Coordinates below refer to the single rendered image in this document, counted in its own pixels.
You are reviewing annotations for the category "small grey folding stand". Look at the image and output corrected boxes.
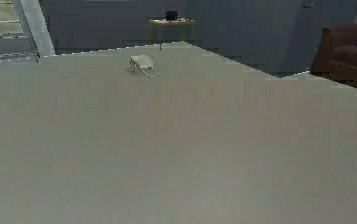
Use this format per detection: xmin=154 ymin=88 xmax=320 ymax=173
xmin=129 ymin=54 xmax=161 ymax=79

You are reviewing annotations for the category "small wooden side table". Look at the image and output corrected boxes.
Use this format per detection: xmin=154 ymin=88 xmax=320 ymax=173
xmin=148 ymin=18 xmax=198 ymax=51

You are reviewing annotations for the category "black box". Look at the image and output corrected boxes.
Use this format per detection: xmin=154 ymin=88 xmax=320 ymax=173
xmin=165 ymin=9 xmax=179 ymax=21

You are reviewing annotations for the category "brown sofa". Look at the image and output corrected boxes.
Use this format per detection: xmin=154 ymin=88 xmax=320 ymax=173
xmin=310 ymin=11 xmax=357 ymax=90

